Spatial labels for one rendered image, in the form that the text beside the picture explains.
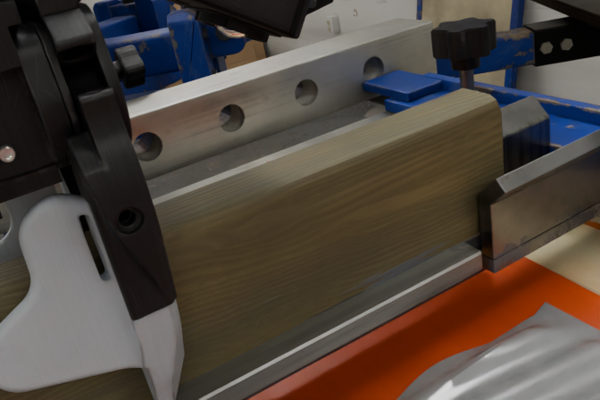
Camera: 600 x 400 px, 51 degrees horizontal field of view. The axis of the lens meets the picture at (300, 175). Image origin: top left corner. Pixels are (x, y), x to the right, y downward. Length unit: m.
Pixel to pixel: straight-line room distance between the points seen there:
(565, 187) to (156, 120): 0.28
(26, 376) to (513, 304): 0.23
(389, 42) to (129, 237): 0.40
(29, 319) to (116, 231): 0.04
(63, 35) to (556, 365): 0.23
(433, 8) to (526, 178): 2.78
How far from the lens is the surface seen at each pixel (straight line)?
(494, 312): 0.33
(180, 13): 0.89
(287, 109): 0.50
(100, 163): 0.18
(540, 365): 0.29
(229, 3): 0.21
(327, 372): 0.31
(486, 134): 0.30
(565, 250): 0.38
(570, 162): 0.33
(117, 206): 0.18
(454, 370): 0.29
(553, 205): 0.34
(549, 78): 2.77
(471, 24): 0.45
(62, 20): 0.19
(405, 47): 0.56
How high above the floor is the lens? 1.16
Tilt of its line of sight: 23 degrees down
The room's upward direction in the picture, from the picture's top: 11 degrees counter-clockwise
